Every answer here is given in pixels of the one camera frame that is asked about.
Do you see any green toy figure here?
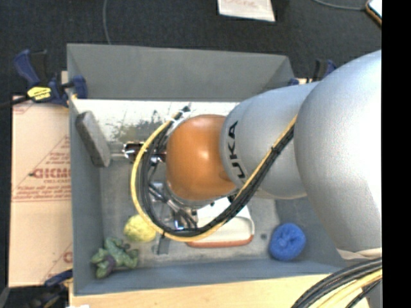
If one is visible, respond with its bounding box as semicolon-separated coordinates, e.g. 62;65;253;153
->
90;236;140;280

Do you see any blue crinkled ball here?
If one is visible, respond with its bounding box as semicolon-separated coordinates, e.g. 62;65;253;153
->
268;222;307;262

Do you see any brown cardboard board, red print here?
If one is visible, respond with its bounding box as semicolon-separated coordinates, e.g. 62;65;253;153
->
7;95;73;288

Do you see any dark grey flat block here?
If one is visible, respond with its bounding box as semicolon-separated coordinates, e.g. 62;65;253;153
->
74;110;112;168

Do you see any yellow crinkled ball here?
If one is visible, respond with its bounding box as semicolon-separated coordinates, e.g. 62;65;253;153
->
123;214;157;244

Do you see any grey metal bin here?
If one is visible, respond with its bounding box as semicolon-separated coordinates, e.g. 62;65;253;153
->
66;43;351;296

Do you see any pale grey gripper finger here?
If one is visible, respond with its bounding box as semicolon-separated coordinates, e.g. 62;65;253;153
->
156;235;171;256

